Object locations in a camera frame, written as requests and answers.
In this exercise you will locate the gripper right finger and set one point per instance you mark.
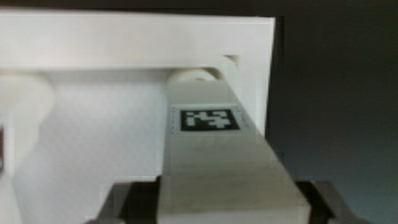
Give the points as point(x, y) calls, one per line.
point(331, 211)

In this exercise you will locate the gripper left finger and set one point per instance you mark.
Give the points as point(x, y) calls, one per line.
point(130, 204)

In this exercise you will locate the white desk leg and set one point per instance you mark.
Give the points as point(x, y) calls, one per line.
point(27, 101)
point(224, 182)

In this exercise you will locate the white desk top tray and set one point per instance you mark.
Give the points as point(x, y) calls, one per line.
point(105, 53)

